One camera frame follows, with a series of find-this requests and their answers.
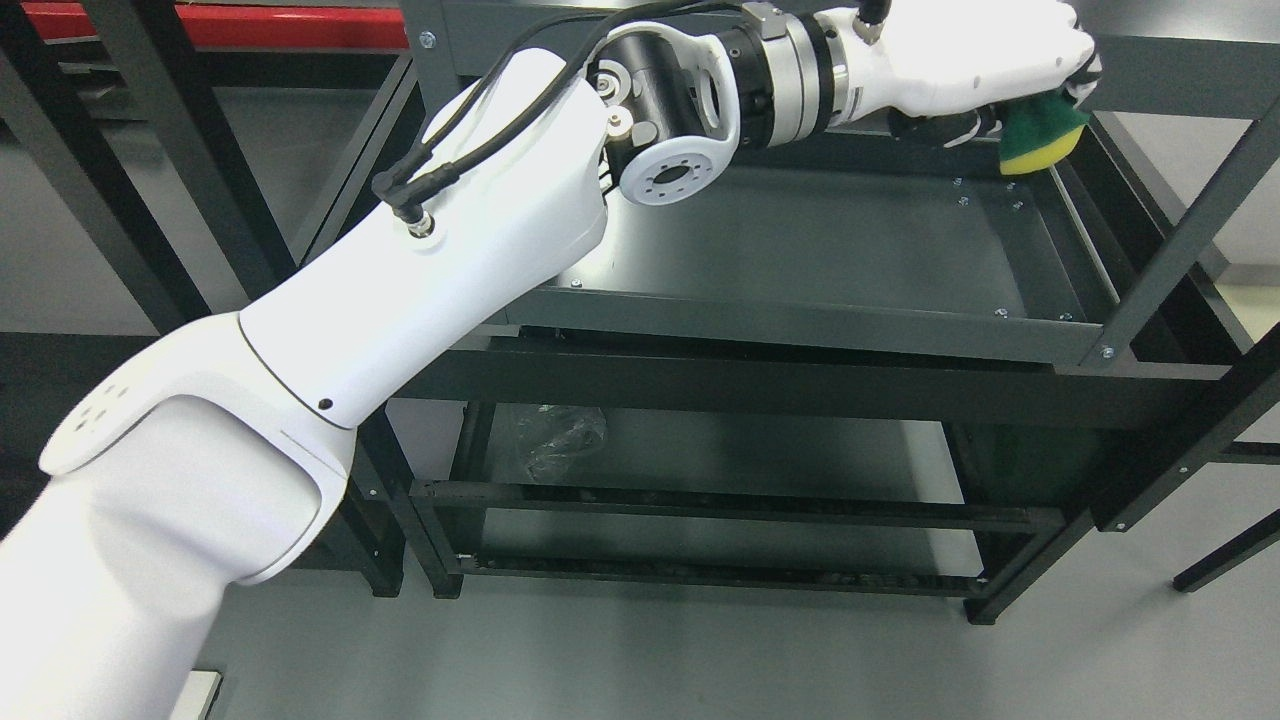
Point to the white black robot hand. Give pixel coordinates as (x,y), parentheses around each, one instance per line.
(942,58)

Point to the clear plastic bag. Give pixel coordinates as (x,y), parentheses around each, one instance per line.
(550,438)

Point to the green yellow sponge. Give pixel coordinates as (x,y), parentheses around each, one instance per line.
(1037,131)

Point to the red metal beam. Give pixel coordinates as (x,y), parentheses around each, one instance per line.
(276,25)

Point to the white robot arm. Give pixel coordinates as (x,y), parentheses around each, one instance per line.
(217,454)

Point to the dark grey shelf cart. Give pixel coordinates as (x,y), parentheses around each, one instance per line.
(847,367)

